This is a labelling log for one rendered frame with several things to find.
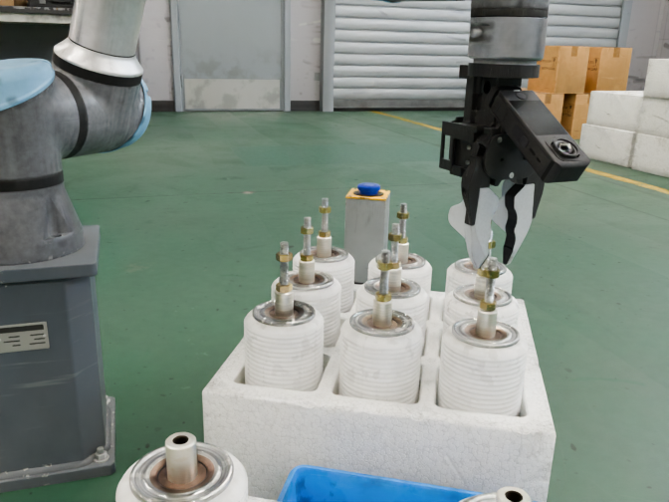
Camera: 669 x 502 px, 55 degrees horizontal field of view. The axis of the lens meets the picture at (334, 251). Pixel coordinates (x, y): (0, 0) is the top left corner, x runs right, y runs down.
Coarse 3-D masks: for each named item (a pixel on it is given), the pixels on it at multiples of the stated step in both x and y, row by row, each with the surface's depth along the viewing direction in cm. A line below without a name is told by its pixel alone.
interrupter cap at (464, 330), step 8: (464, 320) 76; (472, 320) 76; (456, 328) 74; (464, 328) 74; (472, 328) 75; (496, 328) 74; (504, 328) 74; (512, 328) 74; (456, 336) 72; (464, 336) 72; (472, 336) 72; (496, 336) 73; (504, 336) 72; (512, 336) 72; (472, 344) 70; (480, 344) 70; (488, 344) 70; (496, 344) 70; (504, 344) 70; (512, 344) 70
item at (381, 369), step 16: (352, 336) 73; (368, 336) 72; (400, 336) 72; (416, 336) 73; (352, 352) 73; (368, 352) 72; (384, 352) 71; (400, 352) 72; (416, 352) 73; (352, 368) 74; (368, 368) 72; (384, 368) 72; (400, 368) 72; (416, 368) 74; (352, 384) 74; (368, 384) 73; (384, 384) 73; (400, 384) 73; (416, 384) 75; (384, 400) 73; (400, 400) 74; (416, 400) 76
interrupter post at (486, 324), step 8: (480, 312) 72; (488, 312) 72; (496, 312) 72; (480, 320) 72; (488, 320) 72; (496, 320) 72; (480, 328) 72; (488, 328) 72; (480, 336) 73; (488, 336) 72
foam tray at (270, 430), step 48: (432, 336) 89; (528, 336) 90; (240, 384) 75; (336, 384) 78; (432, 384) 76; (528, 384) 77; (240, 432) 74; (288, 432) 73; (336, 432) 72; (384, 432) 71; (432, 432) 70; (480, 432) 69; (528, 432) 68; (432, 480) 71; (480, 480) 70; (528, 480) 69
